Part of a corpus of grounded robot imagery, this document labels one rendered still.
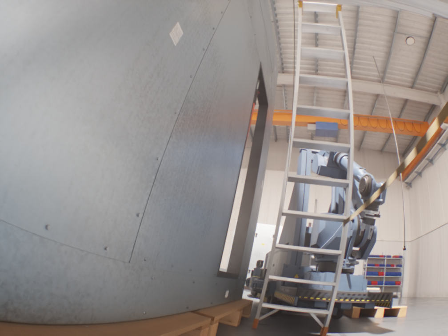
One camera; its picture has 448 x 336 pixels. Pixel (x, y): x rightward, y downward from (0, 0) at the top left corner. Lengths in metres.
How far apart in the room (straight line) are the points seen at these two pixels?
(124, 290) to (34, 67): 0.55
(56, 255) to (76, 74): 0.34
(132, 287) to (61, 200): 0.34
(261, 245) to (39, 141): 7.15
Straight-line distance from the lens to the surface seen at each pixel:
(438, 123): 0.72
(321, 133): 9.79
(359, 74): 10.23
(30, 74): 0.44
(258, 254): 7.34
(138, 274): 0.71
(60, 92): 0.47
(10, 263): 0.46
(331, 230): 2.07
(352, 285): 2.15
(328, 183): 1.58
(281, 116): 10.06
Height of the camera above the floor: 0.38
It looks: 25 degrees up
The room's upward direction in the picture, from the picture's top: 13 degrees clockwise
